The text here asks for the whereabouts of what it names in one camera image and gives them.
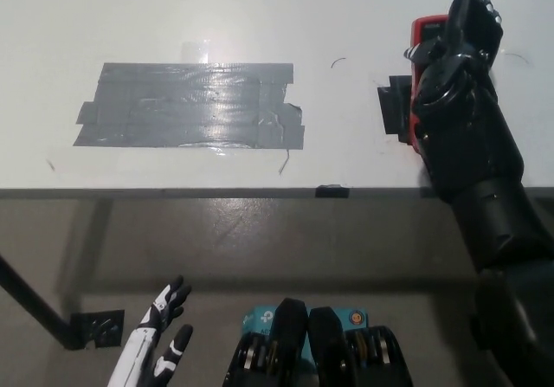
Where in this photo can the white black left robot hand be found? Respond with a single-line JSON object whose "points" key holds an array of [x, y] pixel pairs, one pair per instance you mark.
{"points": [[138, 352]]}

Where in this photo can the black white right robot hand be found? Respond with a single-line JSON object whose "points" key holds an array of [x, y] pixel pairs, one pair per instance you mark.
{"points": [[467, 123]]}

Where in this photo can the red multimeter with black stand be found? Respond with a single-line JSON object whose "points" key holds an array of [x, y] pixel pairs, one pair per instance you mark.
{"points": [[416, 120]]}

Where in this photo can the black floor tape patch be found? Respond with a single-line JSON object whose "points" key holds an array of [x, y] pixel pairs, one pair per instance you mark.
{"points": [[97, 328]]}

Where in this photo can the black tape patch on table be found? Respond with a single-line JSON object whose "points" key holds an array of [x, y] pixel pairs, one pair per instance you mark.
{"points": [[394, 110]]}

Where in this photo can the black diagonal table leg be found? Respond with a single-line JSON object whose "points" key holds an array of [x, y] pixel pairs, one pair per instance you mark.
{"points": [[30, 294]]}

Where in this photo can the small black tape on edge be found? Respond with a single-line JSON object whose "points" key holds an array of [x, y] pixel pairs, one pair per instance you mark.
{"points": [[332, 191]]}

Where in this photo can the large grey duct tape patch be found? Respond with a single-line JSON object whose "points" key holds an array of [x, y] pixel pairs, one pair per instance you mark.
{"points": [[186, 105]]}

